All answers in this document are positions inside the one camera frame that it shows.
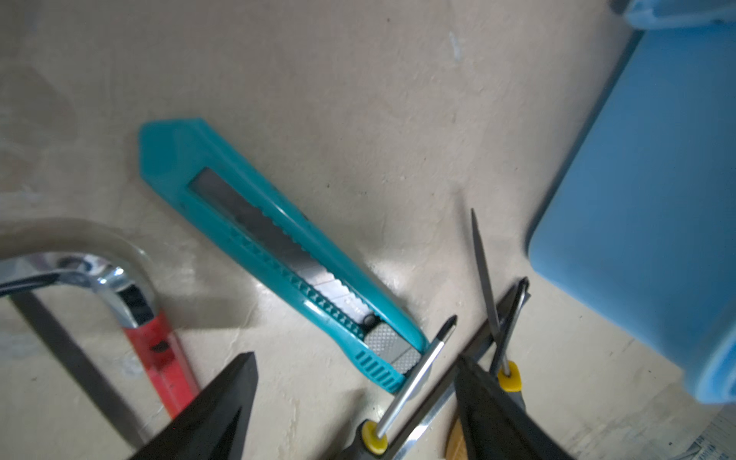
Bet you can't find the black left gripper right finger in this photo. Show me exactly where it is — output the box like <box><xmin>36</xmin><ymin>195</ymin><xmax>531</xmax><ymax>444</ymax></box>
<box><xmin>454</xmin><ymin>356</ymin><xmax>571</xmax><ymax>459</ymax></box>

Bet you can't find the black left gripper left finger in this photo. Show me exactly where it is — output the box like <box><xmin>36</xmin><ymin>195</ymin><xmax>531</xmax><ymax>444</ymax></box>
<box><xmin>132</xmin><ymin>352</ymin><xmax>259</xmax><ymax>459</ymax></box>

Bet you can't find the wooden handled screwdriver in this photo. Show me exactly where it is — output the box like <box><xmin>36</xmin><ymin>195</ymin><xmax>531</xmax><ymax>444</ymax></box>
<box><xmin>445</xmin><ymin>208</ymin><xmax>502</xmax><ymax>460</ymax></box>

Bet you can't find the teal utility knife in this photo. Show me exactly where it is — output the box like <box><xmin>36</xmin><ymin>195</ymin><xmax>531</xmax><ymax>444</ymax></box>
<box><xmin>138</xmin><ymin>119</ymin><xmax>429</xmax><ymax>394</ymax></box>

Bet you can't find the light blue plastic toolbox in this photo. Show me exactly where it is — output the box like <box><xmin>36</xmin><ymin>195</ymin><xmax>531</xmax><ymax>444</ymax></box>
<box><xmin>527</xmin><ymin>1</ymin><xmax>735</xmax><ymax>404</ymax></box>

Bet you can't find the small black screwdriver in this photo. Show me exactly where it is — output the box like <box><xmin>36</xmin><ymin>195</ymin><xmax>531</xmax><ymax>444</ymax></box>
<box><xmin>488</xmin><ymin>277</ymin><xmax>531</xmax><ymax>412</ymax></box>

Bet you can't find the black hex key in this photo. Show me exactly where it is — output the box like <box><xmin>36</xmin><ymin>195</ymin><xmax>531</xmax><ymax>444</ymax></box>
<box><xmin>383</xmin><ymin>277</ymin><xmax>530</xmax><ymax>459</ymax></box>

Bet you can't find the black yellow phillips screwdriver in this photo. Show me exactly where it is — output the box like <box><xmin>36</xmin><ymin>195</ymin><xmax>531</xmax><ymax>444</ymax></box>
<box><xmin>335</xmin><ymin>315</ymin><xmax>457</xmax><ymax>460</ymax></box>

